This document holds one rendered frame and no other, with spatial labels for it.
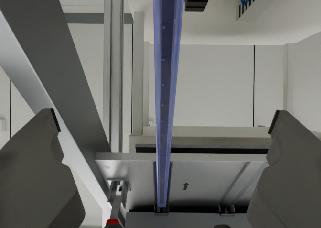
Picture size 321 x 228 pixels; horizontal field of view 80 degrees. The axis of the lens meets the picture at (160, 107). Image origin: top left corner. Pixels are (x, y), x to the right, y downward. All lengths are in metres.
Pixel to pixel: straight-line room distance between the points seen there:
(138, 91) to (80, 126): 0.41
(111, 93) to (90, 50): 1.63
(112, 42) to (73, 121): 0.34
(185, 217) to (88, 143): 0.22
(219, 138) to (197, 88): 1.36
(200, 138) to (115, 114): 0.27
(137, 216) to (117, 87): 0.27
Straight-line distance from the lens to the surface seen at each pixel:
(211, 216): 0.38
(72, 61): 0.19
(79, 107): 0.20
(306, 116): 2.39
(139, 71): 0.61
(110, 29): 0.51
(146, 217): 0.37
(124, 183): 0.28
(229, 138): 0.63
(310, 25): 0.90
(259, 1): 0.56
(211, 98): 1.97
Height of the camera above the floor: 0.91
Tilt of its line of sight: level
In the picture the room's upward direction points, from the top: 179 degrees counter-clockwise
